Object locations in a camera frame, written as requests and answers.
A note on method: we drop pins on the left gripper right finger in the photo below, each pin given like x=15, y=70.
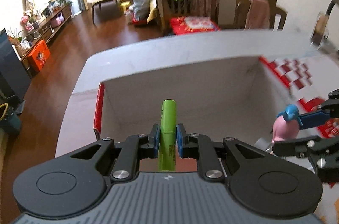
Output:
x=205, y=151

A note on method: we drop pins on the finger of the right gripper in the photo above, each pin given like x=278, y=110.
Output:
x=319, y=114
x=295, y=147

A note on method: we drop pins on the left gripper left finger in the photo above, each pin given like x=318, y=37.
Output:
x=129, y=153

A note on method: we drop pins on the pink blue toy figure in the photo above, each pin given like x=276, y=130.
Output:
x=287, y=124

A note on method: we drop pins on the green tube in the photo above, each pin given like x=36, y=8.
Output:
x=167, y=144

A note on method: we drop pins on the clear bottle silver cap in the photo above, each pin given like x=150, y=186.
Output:
x=265, y=144

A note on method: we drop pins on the white red patterned cloth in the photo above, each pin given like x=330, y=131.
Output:
x=309, y=81

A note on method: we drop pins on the red cardboard box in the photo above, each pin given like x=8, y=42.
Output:
x=231, y=97

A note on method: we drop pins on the glass jar dark contents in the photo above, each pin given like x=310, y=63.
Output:
x=319, y=29

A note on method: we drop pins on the red printed seat cushion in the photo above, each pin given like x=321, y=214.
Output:
x=192, y=24

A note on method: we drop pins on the dark green waste bin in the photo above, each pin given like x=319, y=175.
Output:
x=9, y=121

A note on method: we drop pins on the chair with pink towel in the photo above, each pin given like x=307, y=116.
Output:
x=258, y=14

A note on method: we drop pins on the black cabinet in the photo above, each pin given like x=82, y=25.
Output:
x=14, y=78

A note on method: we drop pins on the orange gift box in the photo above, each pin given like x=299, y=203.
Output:
x=38, y=56

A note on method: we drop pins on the wooden dining chair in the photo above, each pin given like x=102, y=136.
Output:
x=183, y=8

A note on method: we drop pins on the yellow stool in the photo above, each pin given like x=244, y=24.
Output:
x=125, y=6

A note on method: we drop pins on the wooden coffee table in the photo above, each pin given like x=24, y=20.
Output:
x=102, y=1

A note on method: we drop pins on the wooden tv console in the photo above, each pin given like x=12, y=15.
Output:
x=46, y=31

